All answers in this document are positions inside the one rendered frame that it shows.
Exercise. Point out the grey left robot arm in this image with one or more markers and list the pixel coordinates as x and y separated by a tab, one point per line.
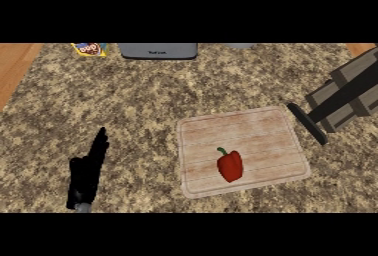
83	208

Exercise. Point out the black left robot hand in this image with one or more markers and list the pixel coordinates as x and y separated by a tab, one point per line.
88	170

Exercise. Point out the yellow snack box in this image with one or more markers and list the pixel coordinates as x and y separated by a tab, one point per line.
91	49

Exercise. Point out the pale grey round container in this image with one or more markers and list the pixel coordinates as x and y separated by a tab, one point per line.
238	45

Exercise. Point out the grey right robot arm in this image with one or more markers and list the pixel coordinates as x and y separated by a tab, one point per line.
348	93

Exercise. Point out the pale wooden cutting board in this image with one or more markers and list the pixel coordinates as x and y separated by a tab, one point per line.
243	150

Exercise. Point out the red bell pepper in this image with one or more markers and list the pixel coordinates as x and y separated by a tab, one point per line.
231	166

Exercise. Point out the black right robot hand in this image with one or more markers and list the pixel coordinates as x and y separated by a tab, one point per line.
308	124

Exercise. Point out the grey flat appliance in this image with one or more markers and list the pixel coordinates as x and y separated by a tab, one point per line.
159	50

